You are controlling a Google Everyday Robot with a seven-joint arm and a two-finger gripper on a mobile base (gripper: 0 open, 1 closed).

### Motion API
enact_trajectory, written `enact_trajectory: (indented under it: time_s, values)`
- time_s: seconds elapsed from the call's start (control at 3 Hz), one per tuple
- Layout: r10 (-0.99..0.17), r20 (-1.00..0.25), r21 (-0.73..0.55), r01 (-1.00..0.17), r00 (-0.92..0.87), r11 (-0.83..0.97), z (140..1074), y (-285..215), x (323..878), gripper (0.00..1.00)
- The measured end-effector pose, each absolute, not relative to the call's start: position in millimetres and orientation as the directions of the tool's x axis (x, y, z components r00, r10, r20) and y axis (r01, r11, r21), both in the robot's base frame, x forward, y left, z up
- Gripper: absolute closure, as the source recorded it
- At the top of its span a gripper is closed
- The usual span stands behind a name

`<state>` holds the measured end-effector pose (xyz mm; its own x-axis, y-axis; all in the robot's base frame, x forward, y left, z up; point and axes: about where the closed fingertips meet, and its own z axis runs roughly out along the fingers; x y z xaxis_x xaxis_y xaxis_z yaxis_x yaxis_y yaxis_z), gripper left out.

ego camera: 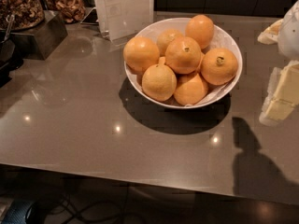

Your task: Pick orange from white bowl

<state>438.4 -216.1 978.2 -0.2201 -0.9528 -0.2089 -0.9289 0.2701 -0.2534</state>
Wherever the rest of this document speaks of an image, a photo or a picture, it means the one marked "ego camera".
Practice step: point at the white ceramic bowl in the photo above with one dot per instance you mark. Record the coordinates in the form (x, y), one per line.
(152, 31)

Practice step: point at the orange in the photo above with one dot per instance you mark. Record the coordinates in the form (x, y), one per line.
(219, 66)
(201, 29)
(140, 53)
(183, 55)
(165, 38)
(190, 89)
(159, 82)

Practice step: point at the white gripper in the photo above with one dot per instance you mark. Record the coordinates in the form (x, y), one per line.
(290, 36)

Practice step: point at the orange at bowl back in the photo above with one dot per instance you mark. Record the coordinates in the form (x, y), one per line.
(201, 29)

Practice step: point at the glass jar of nuts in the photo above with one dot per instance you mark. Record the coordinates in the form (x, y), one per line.
(27, 13)

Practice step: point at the dark square jar stand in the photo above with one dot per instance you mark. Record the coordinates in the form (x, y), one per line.
(39, 42)

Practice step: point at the metal serving spoon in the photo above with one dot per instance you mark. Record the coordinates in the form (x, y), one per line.
(10, 20)

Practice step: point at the glass jar of dried fruit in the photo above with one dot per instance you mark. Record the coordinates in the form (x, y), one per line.
(71, 10)

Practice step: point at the clear acrylic sign holder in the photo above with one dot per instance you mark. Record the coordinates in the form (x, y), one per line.
(122, 18)

